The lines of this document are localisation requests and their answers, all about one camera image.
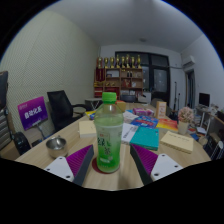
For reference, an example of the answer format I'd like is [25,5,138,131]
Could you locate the upright orange box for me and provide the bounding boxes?
[155,100,168,120]

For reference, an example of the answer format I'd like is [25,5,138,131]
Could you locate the pale yellow book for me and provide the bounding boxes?
[159,130,195,155]

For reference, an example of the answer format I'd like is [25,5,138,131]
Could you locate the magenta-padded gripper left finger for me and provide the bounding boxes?
[43,144,95,187]

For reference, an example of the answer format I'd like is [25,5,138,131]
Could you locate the green tea bottle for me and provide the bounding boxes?
[93,91,125,174]

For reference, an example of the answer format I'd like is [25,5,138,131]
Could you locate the pink flowers in white pot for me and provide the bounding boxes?
[177,106,195,136]

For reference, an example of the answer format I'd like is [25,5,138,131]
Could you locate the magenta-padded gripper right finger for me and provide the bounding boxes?
[129,143,184,186]

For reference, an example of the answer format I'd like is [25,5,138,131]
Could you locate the cluttered side desk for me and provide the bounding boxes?
[194,104,224,159]

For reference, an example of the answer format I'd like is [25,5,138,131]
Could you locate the blue printed magazine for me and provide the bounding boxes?
[130,115,160,129]

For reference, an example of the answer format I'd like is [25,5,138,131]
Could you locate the black office chair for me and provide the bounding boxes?
[46,90,88,133]

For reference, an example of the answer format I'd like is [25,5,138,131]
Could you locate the orange booklet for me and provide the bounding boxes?
[155,118,179,132]

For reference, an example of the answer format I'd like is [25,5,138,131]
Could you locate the black framed glass door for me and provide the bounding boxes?
[114,51,171,106]

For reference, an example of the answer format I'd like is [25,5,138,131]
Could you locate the white wall air conditioner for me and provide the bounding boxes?
[181,55,196,69]

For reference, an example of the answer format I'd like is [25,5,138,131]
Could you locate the small round side table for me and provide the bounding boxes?
[84,97,104,109]

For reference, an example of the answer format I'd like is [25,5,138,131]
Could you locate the flat round red coaster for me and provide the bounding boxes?
[91,157,123,175]

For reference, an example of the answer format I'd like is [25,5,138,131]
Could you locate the cream-coloured book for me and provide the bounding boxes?
[78,119,98,139]

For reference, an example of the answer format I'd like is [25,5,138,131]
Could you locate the pink package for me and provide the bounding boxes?
[132,107,155,117]

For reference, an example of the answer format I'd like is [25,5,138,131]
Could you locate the purple sign board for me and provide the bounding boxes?
[17,96,49,131]

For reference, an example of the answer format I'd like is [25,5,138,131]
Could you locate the black computer monitor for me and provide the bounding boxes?
[198,92,211,108]

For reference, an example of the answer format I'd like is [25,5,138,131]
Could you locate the small steel bowl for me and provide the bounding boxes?
[45,135,69,159]

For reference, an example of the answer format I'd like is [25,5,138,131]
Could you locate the yellow booklet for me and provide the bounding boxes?
[84,109,98,120]

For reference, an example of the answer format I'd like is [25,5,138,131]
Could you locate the wooden shelf unit with trophies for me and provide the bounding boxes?
[93,54,144,99]

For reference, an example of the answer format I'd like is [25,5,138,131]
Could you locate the teal book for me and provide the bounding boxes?
[129,126,161,152]

